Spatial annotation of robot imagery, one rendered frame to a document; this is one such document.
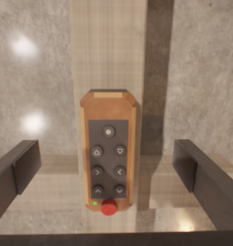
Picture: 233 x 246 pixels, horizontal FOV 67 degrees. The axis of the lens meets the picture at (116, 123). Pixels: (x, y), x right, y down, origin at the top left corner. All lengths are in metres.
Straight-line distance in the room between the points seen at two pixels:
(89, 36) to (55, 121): 0.29
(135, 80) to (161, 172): 0.26
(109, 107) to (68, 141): 0.31
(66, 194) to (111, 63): 0.33
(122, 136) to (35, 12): 0.37
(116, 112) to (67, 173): 0.26
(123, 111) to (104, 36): 0.10
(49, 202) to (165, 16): 0.51
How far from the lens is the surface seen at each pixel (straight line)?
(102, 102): 0.22
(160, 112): 0.49
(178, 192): 0.48
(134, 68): 0.26
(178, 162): 0.16
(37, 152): 0.17
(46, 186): 0.47
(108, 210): 0.28
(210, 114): 0.54
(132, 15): 0.27
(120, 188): 0.26
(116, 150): 0.23
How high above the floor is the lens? 0.46
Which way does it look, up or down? 73 degrees down
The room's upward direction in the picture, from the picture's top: 175 degrees clockwise
